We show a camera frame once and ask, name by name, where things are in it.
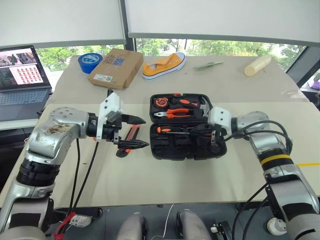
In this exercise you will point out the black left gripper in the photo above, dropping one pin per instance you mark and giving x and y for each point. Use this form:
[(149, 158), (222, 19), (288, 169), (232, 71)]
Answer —
[(108, 131)]

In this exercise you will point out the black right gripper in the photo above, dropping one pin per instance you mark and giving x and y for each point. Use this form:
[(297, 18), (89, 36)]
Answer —
[(218, 135)]

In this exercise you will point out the black orange utility knife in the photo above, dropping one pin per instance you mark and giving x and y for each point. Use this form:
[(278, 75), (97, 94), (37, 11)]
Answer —
[(133, 132)]

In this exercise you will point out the black plastic tool case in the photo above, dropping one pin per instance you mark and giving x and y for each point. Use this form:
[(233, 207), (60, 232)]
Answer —
[(180, 153)]

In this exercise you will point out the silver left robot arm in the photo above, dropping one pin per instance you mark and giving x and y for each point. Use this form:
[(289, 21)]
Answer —
[(50, 135)]

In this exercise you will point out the slim orange black screwdriver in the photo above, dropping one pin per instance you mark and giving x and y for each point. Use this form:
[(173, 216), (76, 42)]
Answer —
[(162, 129)]

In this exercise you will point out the silver headed hammer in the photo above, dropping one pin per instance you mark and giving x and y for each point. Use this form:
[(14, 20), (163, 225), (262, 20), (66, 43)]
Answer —
[(205, 107)]

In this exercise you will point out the orange black tape measure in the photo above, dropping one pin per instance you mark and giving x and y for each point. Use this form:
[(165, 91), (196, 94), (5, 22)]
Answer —
[(160, 102)]

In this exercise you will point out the thick orange black screwdriver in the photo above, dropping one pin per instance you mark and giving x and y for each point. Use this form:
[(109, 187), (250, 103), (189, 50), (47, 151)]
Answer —
[(185, 102)]

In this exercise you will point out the large beige table sheet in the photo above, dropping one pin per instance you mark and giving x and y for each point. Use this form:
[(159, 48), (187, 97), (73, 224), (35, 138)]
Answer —
[(150, 180)]

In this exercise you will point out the beige table sheet with clutter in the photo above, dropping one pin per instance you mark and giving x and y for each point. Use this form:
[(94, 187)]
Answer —
[(212, 85)]

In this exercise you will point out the brown cardboard box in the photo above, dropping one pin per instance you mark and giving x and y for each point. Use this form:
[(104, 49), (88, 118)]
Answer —
[(112, 72)]

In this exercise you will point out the yellow canvas shoe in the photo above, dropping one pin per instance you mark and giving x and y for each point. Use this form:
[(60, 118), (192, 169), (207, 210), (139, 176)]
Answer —
[(160, 70)]

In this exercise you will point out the green comb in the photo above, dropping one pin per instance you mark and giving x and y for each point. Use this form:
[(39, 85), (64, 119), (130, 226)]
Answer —
[(200, 67)]

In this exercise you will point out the blue tape roll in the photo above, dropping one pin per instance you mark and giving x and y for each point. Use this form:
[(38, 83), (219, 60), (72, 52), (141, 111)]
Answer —
[(86, 65)]

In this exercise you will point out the grey rounded shape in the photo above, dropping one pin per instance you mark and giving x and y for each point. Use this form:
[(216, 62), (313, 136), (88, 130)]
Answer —
[(192, 225), (131, 227)]

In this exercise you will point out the cream cylindrical bottle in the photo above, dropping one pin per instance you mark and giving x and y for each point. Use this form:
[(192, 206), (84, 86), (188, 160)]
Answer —
[(255, 66)]

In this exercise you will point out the white crumpled object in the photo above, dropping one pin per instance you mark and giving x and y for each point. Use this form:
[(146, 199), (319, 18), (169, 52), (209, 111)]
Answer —
[(81, 220)]

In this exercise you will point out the yellow tape strip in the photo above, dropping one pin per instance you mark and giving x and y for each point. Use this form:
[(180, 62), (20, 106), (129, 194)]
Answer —
[(308, 164)]

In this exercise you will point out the white round roll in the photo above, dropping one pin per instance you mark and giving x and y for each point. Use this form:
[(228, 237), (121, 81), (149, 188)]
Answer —
[(275, 226)]

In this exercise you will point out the open grey laptop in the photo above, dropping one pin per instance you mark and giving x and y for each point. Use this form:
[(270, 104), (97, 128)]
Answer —
[(25, 100)]

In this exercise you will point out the white side desk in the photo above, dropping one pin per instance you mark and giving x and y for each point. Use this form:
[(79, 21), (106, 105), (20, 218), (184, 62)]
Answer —
[(17, 124)]

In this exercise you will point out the wide white roller blind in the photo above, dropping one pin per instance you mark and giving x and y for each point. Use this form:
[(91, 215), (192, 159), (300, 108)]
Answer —
[(225, 17)]

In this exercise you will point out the purple object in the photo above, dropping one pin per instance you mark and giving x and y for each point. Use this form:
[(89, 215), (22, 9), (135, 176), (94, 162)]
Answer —
[(316, 83)]

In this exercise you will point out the narrow white roller blind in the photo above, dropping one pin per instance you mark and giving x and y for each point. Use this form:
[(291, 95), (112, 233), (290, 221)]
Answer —
[(62, 20)]

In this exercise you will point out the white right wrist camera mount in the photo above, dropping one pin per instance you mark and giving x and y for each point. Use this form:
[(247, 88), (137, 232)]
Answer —
[(221, 116)]

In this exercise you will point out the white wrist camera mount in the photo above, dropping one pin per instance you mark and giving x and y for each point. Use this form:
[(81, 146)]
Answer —
[(221, 116), (110, 105)]

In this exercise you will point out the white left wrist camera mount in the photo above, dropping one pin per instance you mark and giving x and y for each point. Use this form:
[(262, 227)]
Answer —
[(110, 105)]

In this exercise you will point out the dark window frame post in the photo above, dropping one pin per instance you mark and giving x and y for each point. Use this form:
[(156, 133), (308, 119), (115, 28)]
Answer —
[(128, 42)]

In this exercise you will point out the black bracket with white knob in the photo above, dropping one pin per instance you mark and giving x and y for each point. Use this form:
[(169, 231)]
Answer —
[(223, 231)]

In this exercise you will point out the dark slanted window frame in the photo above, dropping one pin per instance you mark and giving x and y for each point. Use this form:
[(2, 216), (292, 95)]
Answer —
[(303, 65)]

